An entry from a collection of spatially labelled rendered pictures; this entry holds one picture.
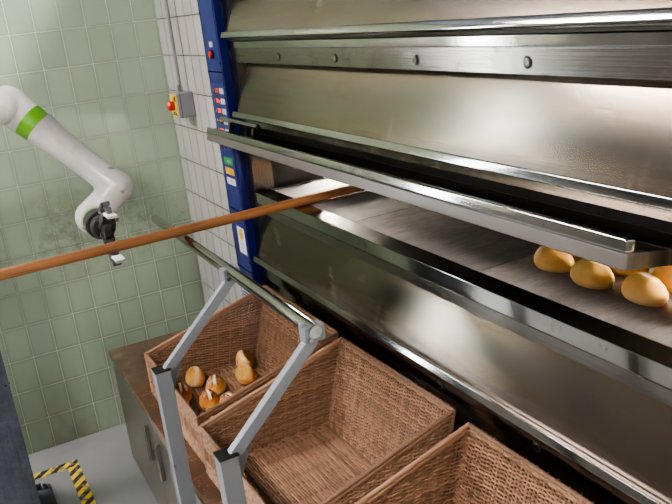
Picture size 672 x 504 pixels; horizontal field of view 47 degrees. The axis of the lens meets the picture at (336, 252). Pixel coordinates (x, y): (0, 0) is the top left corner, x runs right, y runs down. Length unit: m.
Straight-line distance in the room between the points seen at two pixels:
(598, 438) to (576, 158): 0.52
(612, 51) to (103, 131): 2.57
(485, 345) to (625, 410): 0.39
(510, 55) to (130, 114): 2.32
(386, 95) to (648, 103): 0.75
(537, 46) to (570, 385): 0.64
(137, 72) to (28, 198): 0.71
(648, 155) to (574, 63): 0.20
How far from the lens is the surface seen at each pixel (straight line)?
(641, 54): 1.26
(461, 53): 1.58
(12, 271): 2.25
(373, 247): 2.03
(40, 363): 3.69
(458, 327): 1.81
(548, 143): 1.41
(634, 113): 1.30
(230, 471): 1.61
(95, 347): 3.70
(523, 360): 1.65
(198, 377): 2.68
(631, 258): 1.15
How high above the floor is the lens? 1.79
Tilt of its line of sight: 18 degrees down
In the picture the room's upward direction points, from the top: 6 degrees counter-clockwise
